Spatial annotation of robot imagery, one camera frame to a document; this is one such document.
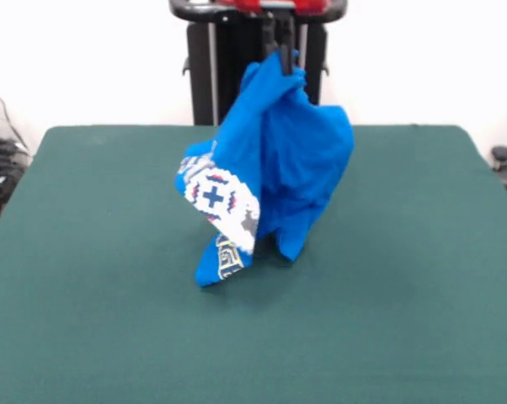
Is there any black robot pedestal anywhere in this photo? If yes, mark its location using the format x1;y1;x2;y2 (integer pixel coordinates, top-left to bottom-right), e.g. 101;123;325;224
168;0;350;126

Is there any dark green table cloth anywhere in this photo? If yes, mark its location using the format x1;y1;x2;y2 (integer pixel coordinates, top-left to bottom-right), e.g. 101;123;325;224
0;124;507;404

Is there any blue printed T-shirt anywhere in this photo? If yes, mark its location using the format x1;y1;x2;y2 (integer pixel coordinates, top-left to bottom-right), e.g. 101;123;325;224
175;49;355;290

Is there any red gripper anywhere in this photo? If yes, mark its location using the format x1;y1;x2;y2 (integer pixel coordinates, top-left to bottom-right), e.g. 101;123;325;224
232;0;327;77

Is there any black office chair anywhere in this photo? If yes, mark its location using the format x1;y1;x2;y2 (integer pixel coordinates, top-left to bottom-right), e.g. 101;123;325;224
490;145;507;211

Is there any black cable tangle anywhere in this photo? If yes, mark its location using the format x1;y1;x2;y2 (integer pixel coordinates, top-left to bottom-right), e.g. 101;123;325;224
0;77;34;222

